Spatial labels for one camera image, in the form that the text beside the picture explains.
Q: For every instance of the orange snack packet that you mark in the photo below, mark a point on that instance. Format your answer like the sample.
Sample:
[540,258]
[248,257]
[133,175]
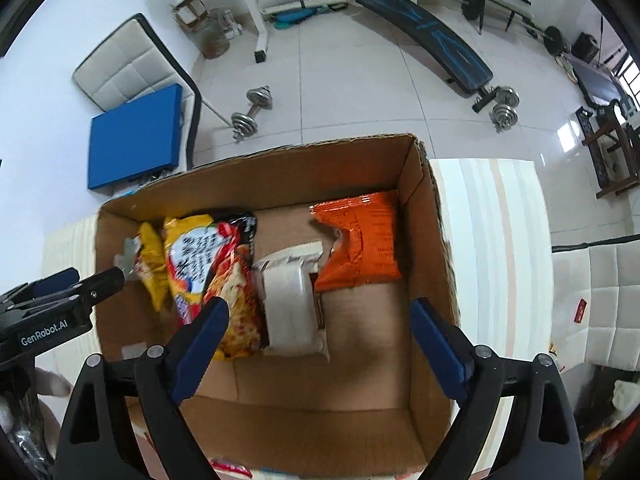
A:
[370,245]

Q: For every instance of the chrome dumbbell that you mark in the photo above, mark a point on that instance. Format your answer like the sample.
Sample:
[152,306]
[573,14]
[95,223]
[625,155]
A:
[252,112]
[505,107]

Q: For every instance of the brown cardboard box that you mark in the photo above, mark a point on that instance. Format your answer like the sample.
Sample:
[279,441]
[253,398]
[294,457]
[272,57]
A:
[350,340]

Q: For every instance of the teal exercise mat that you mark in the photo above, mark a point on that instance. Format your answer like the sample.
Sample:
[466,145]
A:
[300,14]

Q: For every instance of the red black noodle packet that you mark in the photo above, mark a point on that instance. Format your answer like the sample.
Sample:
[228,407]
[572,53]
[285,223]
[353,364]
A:
[239,290]

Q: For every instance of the black blue sit-up bench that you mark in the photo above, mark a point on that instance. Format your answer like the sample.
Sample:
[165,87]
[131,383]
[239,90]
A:
[425,30]

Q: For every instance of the black weight bench with barbell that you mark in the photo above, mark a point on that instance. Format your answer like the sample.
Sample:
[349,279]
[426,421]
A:
[510,0]

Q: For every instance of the blue foam mat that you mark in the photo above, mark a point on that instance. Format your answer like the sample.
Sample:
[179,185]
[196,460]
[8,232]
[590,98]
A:
[135,135]

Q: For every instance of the dark wooden chair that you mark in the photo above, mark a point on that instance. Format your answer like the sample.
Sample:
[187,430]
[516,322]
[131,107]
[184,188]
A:
[612,150]

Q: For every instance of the striped cat printed blanket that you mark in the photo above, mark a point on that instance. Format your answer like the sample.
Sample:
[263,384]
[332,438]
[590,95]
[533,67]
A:
[490,260]

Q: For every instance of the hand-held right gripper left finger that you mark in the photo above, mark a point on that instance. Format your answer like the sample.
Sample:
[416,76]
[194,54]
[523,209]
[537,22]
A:
[200,350]

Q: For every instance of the white padded chair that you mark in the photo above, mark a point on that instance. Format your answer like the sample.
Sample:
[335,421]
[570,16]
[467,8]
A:
[120,60]
[605,300]

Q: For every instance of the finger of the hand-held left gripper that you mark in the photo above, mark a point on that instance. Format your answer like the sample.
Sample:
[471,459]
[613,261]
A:
[102,285]
[55,281]

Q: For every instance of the plain yellow snack packet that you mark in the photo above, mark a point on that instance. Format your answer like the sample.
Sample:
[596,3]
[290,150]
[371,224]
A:
[150,270]

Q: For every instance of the yellow red snack packet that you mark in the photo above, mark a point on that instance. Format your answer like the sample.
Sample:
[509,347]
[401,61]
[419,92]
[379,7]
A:
[187,260]

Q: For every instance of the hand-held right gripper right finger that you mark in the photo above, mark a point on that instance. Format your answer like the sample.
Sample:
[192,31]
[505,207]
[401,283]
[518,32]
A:
[440,347]

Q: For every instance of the white snack packet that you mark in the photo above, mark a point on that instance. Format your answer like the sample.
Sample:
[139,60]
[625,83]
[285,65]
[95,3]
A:
[287,305]

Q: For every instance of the clear glass jar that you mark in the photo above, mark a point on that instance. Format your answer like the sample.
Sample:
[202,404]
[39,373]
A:
[217,35]

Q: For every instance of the white barbell rack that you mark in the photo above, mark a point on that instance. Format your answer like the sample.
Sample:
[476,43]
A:
[250,5]

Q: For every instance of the small silver snack packet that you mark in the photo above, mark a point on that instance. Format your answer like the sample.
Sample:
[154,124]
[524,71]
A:
[131,251]

